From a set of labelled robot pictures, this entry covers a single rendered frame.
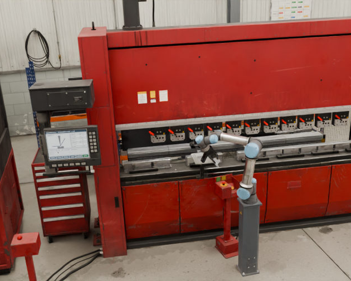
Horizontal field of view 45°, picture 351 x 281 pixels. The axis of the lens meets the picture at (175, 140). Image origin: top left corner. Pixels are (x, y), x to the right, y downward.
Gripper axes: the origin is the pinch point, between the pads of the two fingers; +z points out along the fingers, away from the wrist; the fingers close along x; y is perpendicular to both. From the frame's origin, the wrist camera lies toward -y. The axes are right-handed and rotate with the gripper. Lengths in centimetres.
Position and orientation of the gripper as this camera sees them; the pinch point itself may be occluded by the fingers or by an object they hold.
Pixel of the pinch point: (214, 164)
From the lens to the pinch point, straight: 399.7
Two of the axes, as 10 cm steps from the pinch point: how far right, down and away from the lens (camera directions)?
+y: 7.8, -6.3, 0.0
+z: 5.2, 6.5, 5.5
